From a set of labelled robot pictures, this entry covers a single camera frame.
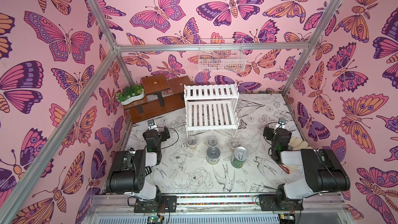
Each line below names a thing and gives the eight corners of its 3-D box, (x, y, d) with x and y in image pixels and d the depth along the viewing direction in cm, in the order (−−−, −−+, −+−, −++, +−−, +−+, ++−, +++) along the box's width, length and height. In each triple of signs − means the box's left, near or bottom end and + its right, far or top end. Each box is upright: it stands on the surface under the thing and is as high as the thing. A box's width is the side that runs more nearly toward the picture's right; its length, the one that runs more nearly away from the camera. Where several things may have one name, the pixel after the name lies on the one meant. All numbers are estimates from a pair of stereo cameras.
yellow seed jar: (187, 149, 94) (186, 145, 89) (187, 140, 98) (187, 136, 93) (197, 149, 94) (197, 145, 89) (197, 140, 98) (197, 136, 93)
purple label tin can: (206, 164, 88) (206, 159, 82) (205, 152, 93) (206, 146, 86) (219, 164, 88) (220, 159, 81) (218, 152, 92) (219, 146, 86)
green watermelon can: (231, 168, 86) (234, 160, 77) (230, 155, 91) (233, 146, 82) (244, 168, 86) (249, 160, 77) (242, 155, 91) (246, 146, 82)
